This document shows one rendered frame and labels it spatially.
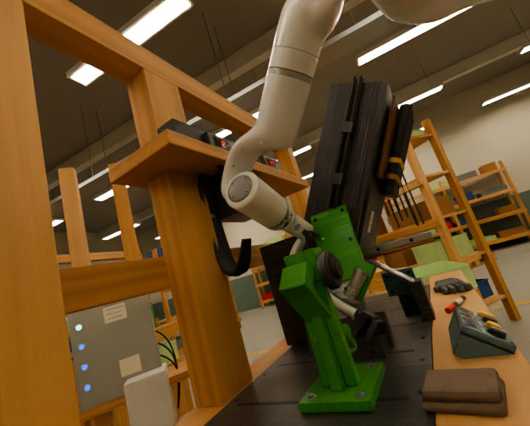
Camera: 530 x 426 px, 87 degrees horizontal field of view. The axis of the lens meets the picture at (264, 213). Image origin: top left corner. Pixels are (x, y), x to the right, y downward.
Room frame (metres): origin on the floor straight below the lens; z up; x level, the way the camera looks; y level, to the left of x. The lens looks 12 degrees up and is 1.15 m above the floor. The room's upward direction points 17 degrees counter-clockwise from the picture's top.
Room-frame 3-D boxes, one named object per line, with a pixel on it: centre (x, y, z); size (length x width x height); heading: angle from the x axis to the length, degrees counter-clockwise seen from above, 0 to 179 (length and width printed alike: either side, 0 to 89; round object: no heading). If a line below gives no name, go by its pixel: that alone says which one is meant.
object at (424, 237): (0.96, -0.29, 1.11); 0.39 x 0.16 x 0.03; 62
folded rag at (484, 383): (0.46, -0.20, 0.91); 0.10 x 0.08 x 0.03; 53
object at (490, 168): (8.16, -5.05, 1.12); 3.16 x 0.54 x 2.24; 69
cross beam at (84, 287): (1.11, 0.16, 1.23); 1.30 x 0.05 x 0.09; 152
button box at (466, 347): (0.62, -0.34, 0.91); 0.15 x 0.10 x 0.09; 152
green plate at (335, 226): (0.84, -0.19, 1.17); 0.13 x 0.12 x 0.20; 152
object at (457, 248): (4.07, -1.51, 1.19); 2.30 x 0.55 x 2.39; 20
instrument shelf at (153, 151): (1.05, 0.06, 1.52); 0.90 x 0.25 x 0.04; 152
